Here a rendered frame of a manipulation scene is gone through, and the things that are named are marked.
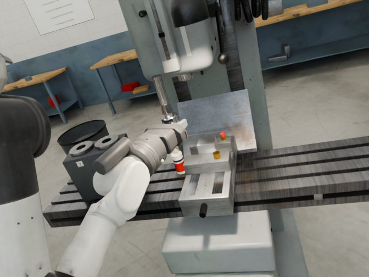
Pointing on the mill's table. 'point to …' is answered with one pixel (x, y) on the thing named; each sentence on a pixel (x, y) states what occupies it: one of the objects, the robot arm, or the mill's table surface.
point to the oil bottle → (178, 161)
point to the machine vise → (211, 186)
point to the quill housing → (208, 54)
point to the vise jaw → (207, 163)
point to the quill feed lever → (213, 6)
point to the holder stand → (87, 164)
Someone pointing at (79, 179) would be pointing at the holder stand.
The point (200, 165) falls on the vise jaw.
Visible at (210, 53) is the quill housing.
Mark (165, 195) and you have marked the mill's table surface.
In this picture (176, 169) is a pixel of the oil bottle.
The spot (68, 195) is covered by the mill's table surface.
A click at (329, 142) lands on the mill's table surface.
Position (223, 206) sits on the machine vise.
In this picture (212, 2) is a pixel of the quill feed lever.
